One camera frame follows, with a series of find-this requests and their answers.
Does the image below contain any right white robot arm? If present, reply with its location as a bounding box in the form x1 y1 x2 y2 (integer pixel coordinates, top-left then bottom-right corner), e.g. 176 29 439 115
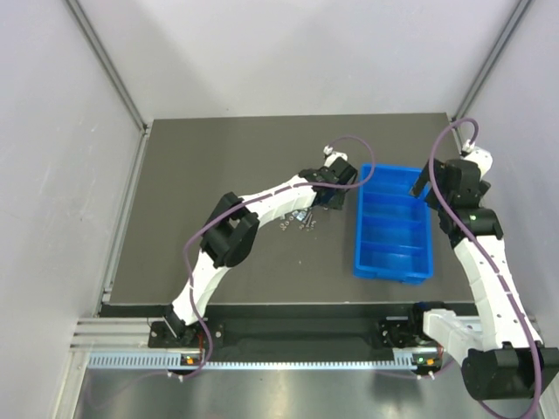
410 146 558 401

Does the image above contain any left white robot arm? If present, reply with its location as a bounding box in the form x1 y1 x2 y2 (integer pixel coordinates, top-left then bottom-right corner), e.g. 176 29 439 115
165 148 358 340

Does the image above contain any blue compartment bin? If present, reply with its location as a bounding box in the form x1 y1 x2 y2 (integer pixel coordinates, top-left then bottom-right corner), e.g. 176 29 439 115
353 163 434 285

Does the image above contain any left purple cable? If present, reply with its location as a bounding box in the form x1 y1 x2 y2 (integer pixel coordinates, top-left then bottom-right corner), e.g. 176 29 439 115
82 135 376 411

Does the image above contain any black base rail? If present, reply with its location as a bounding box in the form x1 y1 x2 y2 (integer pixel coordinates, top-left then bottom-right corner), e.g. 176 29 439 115
148 303 434 358

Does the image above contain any right aluminium frame post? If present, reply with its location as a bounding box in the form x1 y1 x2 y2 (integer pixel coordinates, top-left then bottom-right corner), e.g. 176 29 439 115
451 0 535 121

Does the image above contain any aluminium frame post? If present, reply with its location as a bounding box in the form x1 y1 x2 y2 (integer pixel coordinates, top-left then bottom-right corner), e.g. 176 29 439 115
451 0 535 121
62 0 148 133

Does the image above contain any left aluminium frame post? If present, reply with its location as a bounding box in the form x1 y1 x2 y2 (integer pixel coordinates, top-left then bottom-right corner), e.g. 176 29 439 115
62 0 148 133

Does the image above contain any grey slotted cable duct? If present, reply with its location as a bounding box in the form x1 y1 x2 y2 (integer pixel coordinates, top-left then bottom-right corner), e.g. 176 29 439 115
87 348 444 371

